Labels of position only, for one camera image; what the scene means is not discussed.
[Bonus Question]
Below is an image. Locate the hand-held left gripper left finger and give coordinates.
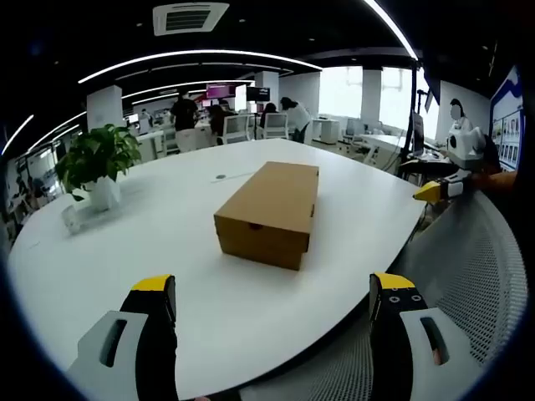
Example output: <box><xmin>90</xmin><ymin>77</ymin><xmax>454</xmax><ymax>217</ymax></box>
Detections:
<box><xmin>66</xmin><ymin>273</ymin><xmax>180</xmax><ymax>401</ymax></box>

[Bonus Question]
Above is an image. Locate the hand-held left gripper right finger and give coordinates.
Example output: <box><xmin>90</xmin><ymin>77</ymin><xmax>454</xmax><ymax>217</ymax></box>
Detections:
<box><xmin>368</xmin><ymin>272</ymin><xmax>486</xmax><ymax>401</ymax></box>

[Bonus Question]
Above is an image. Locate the brown cardboard shoe box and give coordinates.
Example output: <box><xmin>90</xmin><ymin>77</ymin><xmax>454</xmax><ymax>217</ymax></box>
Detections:
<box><xmin>213</xmin><ymin>161</ymin><xmax>320</xmax><ymax>272</ymax></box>

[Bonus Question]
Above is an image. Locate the computer monitor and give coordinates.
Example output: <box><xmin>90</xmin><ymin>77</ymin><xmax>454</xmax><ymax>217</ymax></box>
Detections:
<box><xmin>410</xmin><ymin>110</ymin><xmax>425</xmax><ymax>154</ymax></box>

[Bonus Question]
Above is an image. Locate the black tripod stand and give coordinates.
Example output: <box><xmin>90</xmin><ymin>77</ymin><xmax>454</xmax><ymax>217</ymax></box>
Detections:
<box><xmin>396</xmin><ymin>58</ymin><xmax>431</xmax><ymax>168</ymax></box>

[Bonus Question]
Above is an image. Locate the grey mesh office chair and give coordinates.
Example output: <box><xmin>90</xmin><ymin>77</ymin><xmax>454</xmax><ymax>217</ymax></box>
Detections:
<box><xmin>240</xmin><ymin>190</ymin><xmax>528</xmax><ymax>401</ymax></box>

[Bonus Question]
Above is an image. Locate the white office desk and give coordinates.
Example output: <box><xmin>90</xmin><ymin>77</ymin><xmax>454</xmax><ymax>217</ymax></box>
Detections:
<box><xmin>358</xmin><ymin>133</ymin><xmax>413</xmax><ymax>166</ymax></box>

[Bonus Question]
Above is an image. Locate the clear plastic tray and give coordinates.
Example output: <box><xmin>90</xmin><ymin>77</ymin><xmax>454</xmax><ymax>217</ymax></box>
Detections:
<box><xmin>60</xmin><ymin>200</ymin><xmax>126</xmax><ymax>236</ymax></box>

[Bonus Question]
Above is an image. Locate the white plant pot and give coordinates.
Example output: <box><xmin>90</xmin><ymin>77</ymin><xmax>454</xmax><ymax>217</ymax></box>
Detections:
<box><xmin>83</xmin><ymin>177</ymin><xmax>122</xmax><ymax>212</ymax></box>

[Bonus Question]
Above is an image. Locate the white office chair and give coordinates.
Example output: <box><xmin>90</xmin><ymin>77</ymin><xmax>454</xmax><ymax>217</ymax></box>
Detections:
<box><xmin>221</xmin><ymin>113</ymin><xmax>253</xmax><ymax>145</ymax></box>
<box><xmin>262</xmin><ymin>112</ymin><xmax>290</xmax><ymax>140</ymax></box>

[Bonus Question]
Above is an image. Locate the green potted plant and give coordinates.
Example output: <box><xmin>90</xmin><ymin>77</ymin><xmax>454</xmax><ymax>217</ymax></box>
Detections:
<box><xmin>54</xmin><ymin>123</ymin><xmax>143</xmax><ymax>202</ymax></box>

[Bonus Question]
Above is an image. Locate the black display screen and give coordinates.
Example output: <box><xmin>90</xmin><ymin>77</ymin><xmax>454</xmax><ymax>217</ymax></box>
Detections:
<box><xmin>245</xmin><ymin>86</ymin><xmax>272</xmax><ymax>102</ymax></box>

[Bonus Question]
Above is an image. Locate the pink display screen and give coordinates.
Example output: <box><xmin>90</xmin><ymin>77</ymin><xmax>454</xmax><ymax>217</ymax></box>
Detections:
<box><xmin>205</xmin><ymin>83</ymin><xmax>237</xmax><ymax>100</ymax></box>

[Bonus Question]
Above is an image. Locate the ceiling air conditioner vent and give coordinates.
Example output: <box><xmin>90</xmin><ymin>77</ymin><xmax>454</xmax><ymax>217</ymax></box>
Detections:
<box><xmin>152</xmin><ymin>2</ymin><xmax>231</xmax><ymax>37</ymax></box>

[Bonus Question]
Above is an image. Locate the wall poster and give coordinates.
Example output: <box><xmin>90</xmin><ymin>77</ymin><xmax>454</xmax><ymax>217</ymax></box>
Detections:
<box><xmin>489</xmin><ymin>64</ymin><xmax>526</xmax><ymax>173</ymax></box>

